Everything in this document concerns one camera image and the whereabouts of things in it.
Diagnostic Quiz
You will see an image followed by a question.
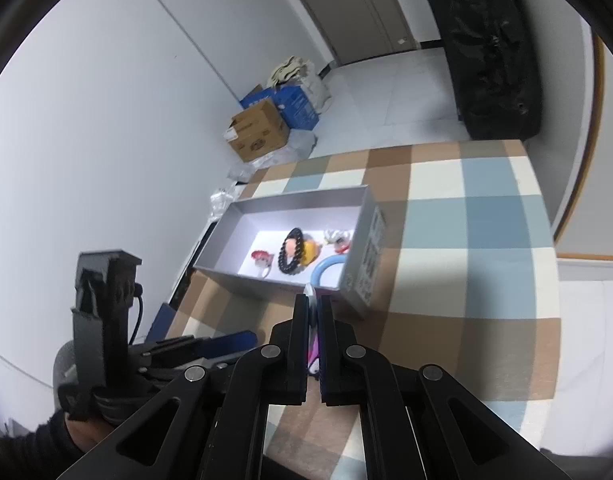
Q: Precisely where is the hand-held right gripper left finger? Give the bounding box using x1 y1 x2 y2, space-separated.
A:
56 294 310 480

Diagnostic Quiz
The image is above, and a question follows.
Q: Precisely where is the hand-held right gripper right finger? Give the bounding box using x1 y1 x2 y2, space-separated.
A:
319 295 575 480

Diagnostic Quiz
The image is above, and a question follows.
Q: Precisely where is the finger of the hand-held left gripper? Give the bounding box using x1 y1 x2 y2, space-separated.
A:
199 330 258 360
131 335 207 361

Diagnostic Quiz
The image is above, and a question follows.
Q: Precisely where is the purple round cartoon badge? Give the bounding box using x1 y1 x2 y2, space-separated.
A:
304 283 322 379

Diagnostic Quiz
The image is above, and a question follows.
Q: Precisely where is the light blue bangle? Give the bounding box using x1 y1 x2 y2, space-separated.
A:
311 254 345 289

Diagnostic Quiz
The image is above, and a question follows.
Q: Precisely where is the red flower hair clip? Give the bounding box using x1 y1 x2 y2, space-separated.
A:
250 249 273 279

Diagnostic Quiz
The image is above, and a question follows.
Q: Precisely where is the black bead bracelet pink charm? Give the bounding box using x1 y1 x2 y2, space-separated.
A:
278 228 321 276

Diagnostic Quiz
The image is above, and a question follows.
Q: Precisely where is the grey cardboard box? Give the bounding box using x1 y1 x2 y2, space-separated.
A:
192 185 388 321

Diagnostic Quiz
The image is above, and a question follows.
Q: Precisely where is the person's left forearm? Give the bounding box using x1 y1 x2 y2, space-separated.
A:
0 407 90 480

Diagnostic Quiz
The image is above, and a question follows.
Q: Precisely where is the person's left hand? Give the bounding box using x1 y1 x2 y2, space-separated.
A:
65 407 118 462

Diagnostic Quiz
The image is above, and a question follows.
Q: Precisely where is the dark blue flat object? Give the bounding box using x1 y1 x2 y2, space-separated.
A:
146 302 178 342

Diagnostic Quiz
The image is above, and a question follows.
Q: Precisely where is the clear plastic bag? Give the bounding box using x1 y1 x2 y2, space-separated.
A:
226 131 318 181
208 187 238 222

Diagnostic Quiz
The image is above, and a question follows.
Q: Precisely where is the checkered tablecloth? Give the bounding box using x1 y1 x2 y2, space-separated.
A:
174 140 563 480

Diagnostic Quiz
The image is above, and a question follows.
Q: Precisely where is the brown cardboard box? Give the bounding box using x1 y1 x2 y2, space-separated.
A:
225 99 291 163

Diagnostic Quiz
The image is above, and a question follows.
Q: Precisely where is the blue cardboard box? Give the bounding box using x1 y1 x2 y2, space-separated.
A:
240 84 320 131

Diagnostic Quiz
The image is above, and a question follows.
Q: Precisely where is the white bag with beige cloth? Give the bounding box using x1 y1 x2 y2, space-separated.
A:
267 56 333 114

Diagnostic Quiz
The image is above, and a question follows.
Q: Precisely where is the white panel wooden trim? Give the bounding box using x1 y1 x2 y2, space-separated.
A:
551 24 613 262

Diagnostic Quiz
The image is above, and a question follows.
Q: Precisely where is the black long coat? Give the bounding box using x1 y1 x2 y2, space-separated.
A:
425 0 544 141

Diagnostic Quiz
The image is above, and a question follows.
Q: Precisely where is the grey door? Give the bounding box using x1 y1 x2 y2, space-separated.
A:
276 0 418 66

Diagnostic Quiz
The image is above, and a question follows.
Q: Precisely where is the black cable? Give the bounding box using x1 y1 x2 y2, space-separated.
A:
129 284 145 343

